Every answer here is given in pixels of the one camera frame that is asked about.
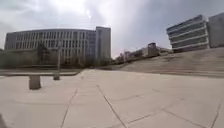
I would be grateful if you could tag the low dark building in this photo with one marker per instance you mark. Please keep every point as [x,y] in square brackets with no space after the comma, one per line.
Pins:
[150,50]

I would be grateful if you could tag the pale concrete slab plaza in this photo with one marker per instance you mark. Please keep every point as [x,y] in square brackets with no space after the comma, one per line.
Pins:
[133,100]

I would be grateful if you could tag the large curved grey building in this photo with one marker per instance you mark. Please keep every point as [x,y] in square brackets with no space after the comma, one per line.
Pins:
[73,41]

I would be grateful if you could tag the pole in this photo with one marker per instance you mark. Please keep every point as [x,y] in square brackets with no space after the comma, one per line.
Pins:
[59,58]

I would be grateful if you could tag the wide stepped concrete slope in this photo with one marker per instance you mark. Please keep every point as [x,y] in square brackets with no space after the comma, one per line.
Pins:
[180,63]

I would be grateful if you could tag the row of trees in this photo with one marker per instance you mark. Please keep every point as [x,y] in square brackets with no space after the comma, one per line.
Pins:
[40,56]

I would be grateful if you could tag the grass strip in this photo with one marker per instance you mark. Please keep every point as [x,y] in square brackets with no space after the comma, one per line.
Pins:
[33,71]

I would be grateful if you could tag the row of concrete bollards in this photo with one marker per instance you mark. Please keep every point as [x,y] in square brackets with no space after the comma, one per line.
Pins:
[34,82]

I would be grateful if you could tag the building with striped floors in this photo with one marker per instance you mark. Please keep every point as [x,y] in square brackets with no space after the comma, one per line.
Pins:
[193,33]

